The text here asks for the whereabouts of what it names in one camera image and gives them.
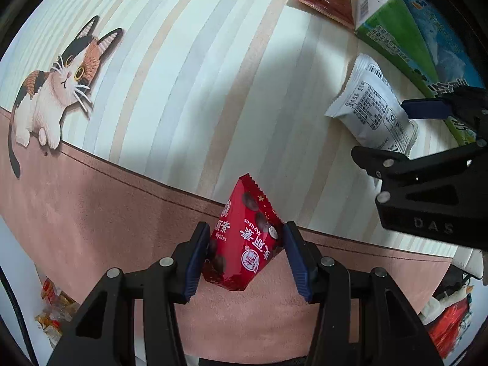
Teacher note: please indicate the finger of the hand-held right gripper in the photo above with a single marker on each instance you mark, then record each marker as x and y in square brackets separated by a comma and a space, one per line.
[430, 171]
[425, 108]

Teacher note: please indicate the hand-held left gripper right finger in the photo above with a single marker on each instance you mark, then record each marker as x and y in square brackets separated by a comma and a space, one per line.
[299, 263]

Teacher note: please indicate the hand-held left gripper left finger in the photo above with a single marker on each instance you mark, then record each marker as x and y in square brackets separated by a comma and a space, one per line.
[196, 263]

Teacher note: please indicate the small red chocolate packet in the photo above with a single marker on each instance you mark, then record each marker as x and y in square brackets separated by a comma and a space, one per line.
[244, 244]

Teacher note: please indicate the white snack packet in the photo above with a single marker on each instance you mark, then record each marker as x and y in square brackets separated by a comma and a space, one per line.
[369, 103]

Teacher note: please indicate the printed cardboard box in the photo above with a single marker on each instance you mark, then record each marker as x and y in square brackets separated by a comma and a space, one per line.
[400, 34]

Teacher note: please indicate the plastic bag of snacks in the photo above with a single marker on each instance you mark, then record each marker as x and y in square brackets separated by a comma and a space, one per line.
[55, 312]

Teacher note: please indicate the large white padded chair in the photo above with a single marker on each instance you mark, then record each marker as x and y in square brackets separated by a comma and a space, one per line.
[468, 263]

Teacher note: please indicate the white goose plush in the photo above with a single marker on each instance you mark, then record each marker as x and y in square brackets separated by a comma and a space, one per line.
[446, 299]

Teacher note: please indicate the red plastic bag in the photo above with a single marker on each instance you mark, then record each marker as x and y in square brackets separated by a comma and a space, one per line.
[450, 328]

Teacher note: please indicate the cat print table mat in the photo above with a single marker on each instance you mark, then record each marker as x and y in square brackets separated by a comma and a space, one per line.
[152, 122]

